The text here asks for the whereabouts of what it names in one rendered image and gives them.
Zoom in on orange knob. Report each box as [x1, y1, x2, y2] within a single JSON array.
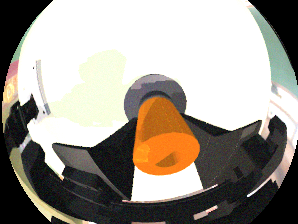
[[133, 96, 200, 176]]

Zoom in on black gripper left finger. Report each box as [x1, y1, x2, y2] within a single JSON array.
[[52, 117, 138, 201]]

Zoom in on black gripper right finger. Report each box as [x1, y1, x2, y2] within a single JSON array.
[[181, 113, 262, 190]]

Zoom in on dark grey stepped round pedestal with shaft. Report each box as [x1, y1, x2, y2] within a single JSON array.
[[124, 73, 188, 120]]

